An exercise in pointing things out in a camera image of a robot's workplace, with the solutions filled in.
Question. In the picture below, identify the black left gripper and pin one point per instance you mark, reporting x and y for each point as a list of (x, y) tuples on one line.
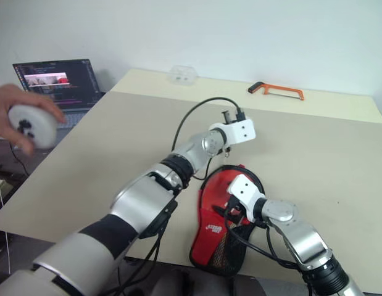
[(227, 151)]

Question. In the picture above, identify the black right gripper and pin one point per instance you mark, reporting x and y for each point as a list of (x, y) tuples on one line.
[(237, 212)]

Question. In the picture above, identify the red table tennis paddle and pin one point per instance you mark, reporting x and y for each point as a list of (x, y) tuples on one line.
[(218, 188)]

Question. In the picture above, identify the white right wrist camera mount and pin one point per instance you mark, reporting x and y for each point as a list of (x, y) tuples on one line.
[(244, 189)]

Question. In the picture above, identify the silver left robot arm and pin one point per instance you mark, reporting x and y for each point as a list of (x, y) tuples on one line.
[(141, 200)]

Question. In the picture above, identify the black and red paddle case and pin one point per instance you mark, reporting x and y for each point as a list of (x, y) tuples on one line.
[(209, 243)]

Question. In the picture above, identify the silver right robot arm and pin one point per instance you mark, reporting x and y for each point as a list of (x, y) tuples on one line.
[(301, 234)]

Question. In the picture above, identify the bare person hand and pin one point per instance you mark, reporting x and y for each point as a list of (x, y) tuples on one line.
[(5, 98)]

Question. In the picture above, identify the clear plastic box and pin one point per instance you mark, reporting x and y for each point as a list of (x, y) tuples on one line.
[(183, 75)]

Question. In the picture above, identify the orange hacksaw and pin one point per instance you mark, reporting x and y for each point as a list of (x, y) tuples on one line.
[(283, 91)]

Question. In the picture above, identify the white round object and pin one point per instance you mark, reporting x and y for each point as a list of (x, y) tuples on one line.
[(36, 126)]

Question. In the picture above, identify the open grey laptop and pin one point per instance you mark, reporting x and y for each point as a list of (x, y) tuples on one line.
[(73, 83)]

